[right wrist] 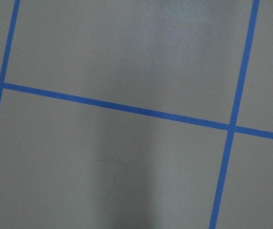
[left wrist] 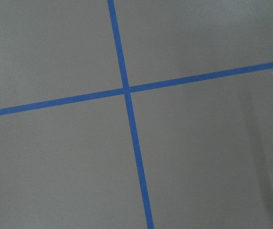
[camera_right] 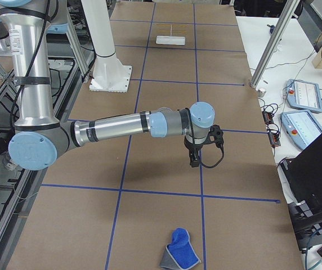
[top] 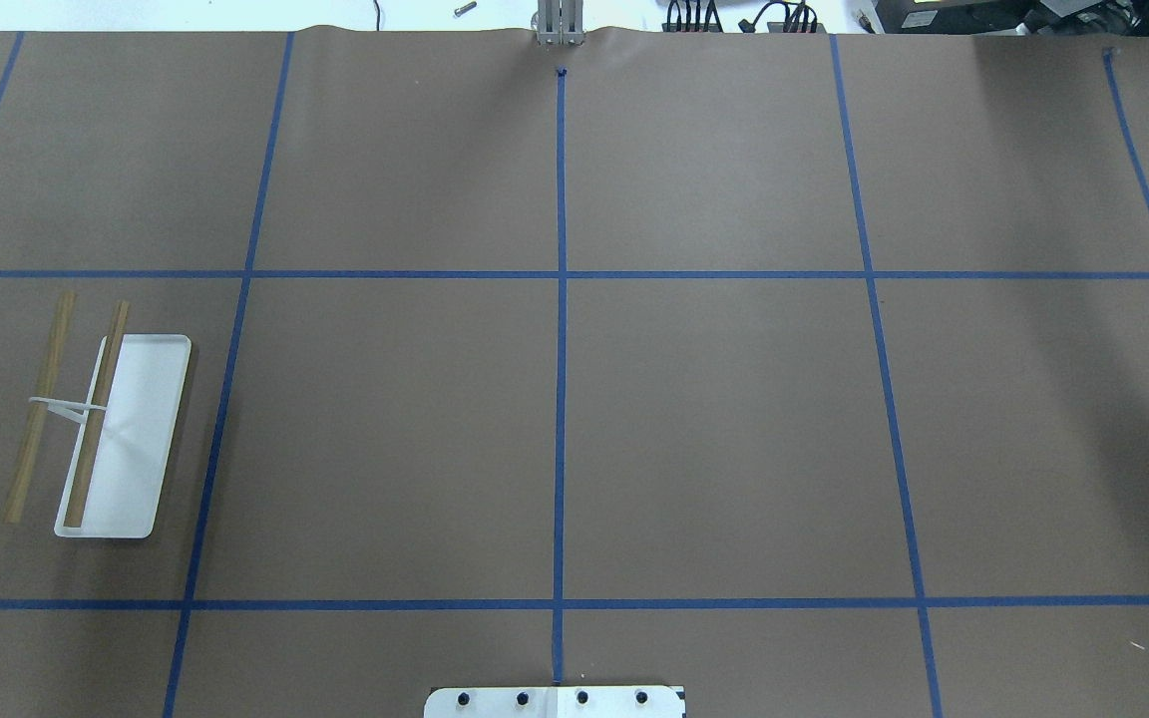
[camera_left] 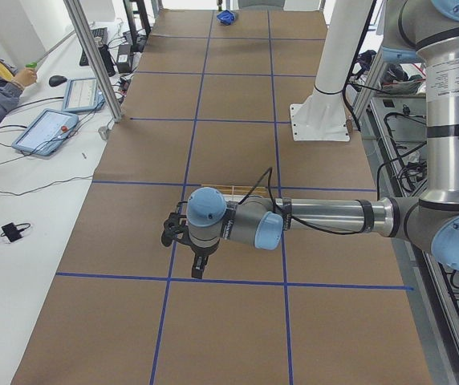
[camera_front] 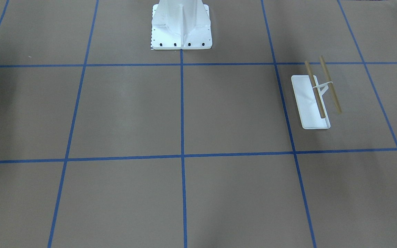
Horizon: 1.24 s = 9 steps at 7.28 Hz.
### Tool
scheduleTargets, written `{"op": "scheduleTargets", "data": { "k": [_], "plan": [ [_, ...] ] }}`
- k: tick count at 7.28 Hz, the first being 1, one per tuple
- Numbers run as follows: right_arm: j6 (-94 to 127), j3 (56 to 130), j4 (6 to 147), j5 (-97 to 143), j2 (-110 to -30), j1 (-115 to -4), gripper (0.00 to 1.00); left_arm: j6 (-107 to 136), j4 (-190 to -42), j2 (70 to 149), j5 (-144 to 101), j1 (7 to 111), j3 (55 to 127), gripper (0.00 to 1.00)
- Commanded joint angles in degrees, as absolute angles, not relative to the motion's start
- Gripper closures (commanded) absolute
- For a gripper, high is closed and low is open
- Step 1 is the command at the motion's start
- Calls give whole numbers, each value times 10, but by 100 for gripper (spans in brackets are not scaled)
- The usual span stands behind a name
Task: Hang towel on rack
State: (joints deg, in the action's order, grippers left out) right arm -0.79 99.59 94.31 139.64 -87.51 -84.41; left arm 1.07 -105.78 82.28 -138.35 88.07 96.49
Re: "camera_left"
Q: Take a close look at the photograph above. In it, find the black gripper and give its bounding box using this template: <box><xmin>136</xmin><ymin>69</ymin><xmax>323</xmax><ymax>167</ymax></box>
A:
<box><xmin>161</xmin><ymin>212</ymin><xmax>218</xmax><ymax>279</ymax></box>

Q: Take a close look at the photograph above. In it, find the blue grey towel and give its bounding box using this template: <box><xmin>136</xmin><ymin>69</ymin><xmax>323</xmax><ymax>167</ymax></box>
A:
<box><xmin>217</xmin><ymin>10</ymin><xmax>238</xmax><ymax>26</ymax></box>

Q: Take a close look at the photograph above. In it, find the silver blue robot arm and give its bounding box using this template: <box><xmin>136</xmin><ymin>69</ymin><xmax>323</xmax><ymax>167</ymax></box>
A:
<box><xmin>161</xmin><ymin>1</ymin><xmax>459</xmax><ymax>278</ymax></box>

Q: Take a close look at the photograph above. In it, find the person's hand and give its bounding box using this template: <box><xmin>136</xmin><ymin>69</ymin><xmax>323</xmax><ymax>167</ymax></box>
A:
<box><xmin>12</xmin><ymin>67</ymin><xmax>38</xmax><ymax>90</ymax></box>

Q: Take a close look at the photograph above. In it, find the small black clip device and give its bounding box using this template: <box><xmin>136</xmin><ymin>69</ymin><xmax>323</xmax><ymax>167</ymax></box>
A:
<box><xmin>1</xmin><ymin>222</ymin><xmax>31</xmax><ymax>243</ymax></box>

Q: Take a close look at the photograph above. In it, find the near blue teach pendant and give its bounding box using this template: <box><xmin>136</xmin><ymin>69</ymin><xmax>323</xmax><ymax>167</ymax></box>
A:
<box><xmin>11</xmin><ymin>108</ymin><xmax>79</xmax><ymax>156</ymax></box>

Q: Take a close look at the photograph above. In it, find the blue teach pendant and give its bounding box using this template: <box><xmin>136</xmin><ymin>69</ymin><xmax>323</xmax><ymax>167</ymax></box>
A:
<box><xmin>11</xmin><ymin>108</ymin><xmax>79</xmax><ymax>156</ymax></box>
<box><xmin>62</xmin><ymin>78</ymin><xmax>104</xmax><ymax>113</ymax></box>

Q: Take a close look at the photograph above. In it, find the far blue teach pendant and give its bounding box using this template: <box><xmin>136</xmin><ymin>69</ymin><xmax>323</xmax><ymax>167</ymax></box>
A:
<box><xmin>62</xmin><ymin>78</ymin><xmax>104</xmax><ymax>113</ymax></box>

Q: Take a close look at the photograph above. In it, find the black power adapter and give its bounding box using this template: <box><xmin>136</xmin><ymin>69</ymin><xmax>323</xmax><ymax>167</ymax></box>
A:
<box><xmin>116</xmin><ymin>44</ymin><xmax>134</xmax><ymax>74</ymax></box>

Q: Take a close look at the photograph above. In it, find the black computer mouse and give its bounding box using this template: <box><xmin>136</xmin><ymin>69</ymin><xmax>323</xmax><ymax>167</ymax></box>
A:
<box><xmin>48</xmin><ymin>75</ymin><xmax>67</xmax><ymax>87</ymax></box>

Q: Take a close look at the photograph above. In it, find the black keyboard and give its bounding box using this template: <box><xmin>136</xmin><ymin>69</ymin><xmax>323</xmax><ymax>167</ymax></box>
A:
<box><xmin>79</xmin><ymin>26</ymin><xmax>108</xmax><ymax>67</ymax></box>

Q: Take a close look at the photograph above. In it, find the grey stick with green tip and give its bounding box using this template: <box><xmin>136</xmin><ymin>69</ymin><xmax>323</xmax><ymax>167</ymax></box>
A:
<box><xmin>25</xmin><ymin>30</ymin><xmax>76</xmax><ymax>69</ymax></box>

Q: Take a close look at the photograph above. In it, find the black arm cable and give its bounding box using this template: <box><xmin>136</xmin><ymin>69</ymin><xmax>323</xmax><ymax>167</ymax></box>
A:
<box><xmin>240</xmin><ymin>166</ymin><xmax>371</xmax><ymax>236</ymax></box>

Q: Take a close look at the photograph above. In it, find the thin black table cable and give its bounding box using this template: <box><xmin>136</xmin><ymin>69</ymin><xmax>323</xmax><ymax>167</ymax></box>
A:
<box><xmin>0</xmin><ymin>172</ymin><xmax>95</xmax><ymax>197</ymax></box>

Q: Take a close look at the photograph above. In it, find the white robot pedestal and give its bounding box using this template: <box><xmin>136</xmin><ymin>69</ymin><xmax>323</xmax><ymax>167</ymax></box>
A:
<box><xmin>290</xmin><ymin>0</ymin><xmax>376</xmax><ymax>142</ymax></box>

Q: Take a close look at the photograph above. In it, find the aluminium frame post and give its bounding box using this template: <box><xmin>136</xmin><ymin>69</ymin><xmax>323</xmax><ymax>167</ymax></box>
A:
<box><xmin>63</xmin><ymin>0</ymin><xmax>123</xmax><ymax>123</ymax></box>

